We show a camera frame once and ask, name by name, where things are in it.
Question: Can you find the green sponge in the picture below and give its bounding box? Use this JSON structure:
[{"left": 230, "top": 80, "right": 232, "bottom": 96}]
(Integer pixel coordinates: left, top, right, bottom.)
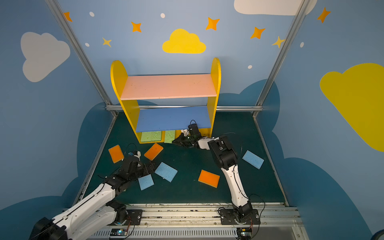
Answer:
[
  {"left": 164, "top": 131, "right": 176, "bottom": 144},
  {"left": 141, "top": 131, "right": 162, "bottom": 143}
]

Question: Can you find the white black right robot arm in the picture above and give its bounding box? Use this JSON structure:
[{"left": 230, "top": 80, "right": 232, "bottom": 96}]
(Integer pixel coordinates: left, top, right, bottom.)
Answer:
[{"left": 172, "top": 124, "right": 253, "bottom": 223}]

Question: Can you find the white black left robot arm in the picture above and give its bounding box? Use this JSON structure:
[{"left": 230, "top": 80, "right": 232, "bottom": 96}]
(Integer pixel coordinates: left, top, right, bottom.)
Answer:
[{"left": 29, "top": 154, "right": 156, "bottom": 240}]

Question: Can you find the yellow wooden shelf unit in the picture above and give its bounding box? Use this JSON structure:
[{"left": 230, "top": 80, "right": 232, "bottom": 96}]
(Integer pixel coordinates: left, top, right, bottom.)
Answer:
[{"left": 110, "top": 58, "right": 222, "bottom": 144}]

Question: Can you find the blue sponge left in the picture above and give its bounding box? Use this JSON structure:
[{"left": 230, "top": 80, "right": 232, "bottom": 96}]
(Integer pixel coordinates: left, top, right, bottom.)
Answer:
[{"left": 138, "top": 175, "right": 154, "bottom": 191}]

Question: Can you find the blue sponge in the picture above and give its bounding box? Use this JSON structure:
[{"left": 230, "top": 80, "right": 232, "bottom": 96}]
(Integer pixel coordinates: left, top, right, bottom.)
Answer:
[
  {"left": 242, "top": 150, "right": 265, "bottom": 170},
  {"left": 138, "top": 175, "right": 154, "bottom": 191},
  {"left": 155, "top": 162, "right": 178, "bottom": 183}
]

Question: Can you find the orange sponge left of centre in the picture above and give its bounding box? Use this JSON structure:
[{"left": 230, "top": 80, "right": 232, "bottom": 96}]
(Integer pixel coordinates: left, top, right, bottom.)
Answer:
[{"left": 144, "top": 143, "right": 164, "bottom": 161}]

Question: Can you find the orange sponge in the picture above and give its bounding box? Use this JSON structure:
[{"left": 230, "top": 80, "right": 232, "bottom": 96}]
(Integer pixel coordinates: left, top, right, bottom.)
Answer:
[
  {"left": 109, "top": 145, "right": 124, "bottom": 164},
  {"left": 144, "top": 143, "right": 164, "bottom": 161},
  {"left": 198, "top": 170, "right": 220, "bottom": 188}
]

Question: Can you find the blue sponge centre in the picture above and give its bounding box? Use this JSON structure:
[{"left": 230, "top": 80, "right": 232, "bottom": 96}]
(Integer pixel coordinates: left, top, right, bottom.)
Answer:
[{"left": 155, "top": 162, "right": 178, "bottom": 183}]

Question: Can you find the orange sponge far left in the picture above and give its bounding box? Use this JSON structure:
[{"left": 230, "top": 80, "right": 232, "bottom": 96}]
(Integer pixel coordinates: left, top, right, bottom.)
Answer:
[{"left": 109, "top": 145, "right": 124, "bottom": 164}]

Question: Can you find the orange sponge front centre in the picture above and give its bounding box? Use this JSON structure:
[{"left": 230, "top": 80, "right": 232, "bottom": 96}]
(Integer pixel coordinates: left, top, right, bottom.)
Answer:
[{"left": 198, "top": 170, "right": 220, "bottom": 188}]

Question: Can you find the left green circuit board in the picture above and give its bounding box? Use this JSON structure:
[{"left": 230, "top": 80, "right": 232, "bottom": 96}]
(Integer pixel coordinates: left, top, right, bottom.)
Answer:
[{"left": 110, "top": 229, "right": 129, "bottom": 238}]

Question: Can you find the green circuit board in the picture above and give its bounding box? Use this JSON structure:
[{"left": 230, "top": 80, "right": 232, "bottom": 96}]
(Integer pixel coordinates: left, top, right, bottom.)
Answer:
[
  {"left": 237, "top": 228, "right": 253, "bottom": 240},
  {"left": 110, "top": 229, "right": 129, "bottom": 238}
]

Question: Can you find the blue sponge far right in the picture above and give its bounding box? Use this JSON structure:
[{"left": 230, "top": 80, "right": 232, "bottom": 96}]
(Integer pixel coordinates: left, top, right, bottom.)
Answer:
[{"left": 242, "top": 150, "right": 265, "bottom": 170}]

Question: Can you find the right green circuit board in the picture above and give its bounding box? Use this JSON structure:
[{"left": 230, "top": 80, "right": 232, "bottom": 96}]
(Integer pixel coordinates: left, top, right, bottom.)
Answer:
[{"left": 237, "top": 228, "right": 253, "bottom": 240}]

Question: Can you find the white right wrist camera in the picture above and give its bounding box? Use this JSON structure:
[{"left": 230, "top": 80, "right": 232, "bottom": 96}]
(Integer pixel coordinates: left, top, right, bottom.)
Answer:
[{"left": 181, "top": 129, "right": 190, "bottom": 137}]

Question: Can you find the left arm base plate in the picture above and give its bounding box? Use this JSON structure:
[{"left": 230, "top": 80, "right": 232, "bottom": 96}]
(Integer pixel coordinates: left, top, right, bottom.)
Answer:
[{"left": 114, "top": 210, "right": 143, "bottom": 226}]

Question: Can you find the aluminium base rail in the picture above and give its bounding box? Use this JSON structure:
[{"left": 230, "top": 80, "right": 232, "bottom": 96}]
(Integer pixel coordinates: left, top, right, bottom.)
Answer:
[{"left": 86, "top": 203, "right": 309, "bottom": 240}]

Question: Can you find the aluminium frame crossbar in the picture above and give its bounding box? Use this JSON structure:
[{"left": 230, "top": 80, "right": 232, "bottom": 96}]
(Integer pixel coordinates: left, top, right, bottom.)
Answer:
[{"left": 105, "top": 104, "right": 264, "bottom": 113}]

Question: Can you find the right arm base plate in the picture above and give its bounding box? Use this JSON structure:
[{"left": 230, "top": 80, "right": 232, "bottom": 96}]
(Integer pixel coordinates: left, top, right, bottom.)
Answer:
[{"left": 218, "top": 208, "right": 261, "bottom": 225}]

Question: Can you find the aluminium frame post right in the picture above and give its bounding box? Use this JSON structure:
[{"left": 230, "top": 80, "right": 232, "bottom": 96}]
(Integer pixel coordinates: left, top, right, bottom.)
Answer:
[{"left": 253, "top": 0, "right": 311, "bottom": 120}]

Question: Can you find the aluminium frame post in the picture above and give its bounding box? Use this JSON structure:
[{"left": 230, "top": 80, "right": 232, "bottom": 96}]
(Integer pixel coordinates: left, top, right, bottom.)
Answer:
[
  {"left": 45, "top": 0, "right": 112, "bottom": 107},
  {"left": 253, "top": 0, "right": 311, "bottom": 120}
]

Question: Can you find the aluminium frame post left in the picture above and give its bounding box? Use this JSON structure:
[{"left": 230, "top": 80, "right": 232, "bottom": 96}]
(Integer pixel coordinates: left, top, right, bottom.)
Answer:
[{"left": 45, "top": 0, "right": 112, "bottom": 107}]

